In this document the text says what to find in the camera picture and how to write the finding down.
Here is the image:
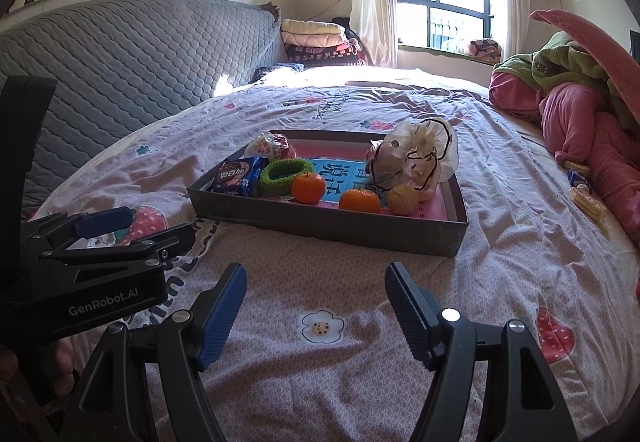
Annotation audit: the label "white egg toy package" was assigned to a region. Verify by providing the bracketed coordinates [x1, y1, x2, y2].
[244, 131, 296, 160]

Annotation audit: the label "person left hand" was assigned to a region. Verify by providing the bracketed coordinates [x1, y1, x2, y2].
[1, 337, 76, 401]

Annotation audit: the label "orange mandarin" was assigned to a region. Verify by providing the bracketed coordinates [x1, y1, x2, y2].
[338, 188, 382, 214]
[291, 172, 326, 205]

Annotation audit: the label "pink patterned bed sheet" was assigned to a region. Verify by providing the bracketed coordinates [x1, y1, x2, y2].
[40, 68, 639, 441]

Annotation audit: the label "green blanket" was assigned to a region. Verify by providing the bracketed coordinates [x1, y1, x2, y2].
[489, 32, 639, 133]

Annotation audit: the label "green fuzzy ring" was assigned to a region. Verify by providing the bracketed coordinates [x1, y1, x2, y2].
[257, 157, 316, 197]

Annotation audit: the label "stack of folded blankets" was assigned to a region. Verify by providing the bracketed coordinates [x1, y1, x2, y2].
[281, 20, 368, 68]

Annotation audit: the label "folded cloth on windowsill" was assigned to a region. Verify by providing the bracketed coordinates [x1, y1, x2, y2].
[468, 39, 502, 65]

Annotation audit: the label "snack packets beside quilt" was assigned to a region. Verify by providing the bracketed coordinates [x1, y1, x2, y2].
[563, 162, 606, 224]

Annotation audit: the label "pink blue book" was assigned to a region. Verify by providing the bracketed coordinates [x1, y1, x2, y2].
[290, 141, 454, 220]

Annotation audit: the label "dark cardboard box tray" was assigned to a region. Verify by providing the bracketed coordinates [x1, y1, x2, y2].
[186, 129, 470, 258]

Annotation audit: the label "blue oreo cookie packet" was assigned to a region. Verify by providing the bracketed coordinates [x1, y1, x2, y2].
[209, 156, 269, 197]

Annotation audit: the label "grey quilted headboard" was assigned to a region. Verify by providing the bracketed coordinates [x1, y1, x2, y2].
[1, 0, 285, 216]

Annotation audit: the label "pink quilt pile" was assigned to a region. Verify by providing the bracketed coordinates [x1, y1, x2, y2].
[488, 72, 639, 243]

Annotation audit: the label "clear candy bag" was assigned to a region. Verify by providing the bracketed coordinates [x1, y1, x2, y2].
[364, 140, 383, 173]

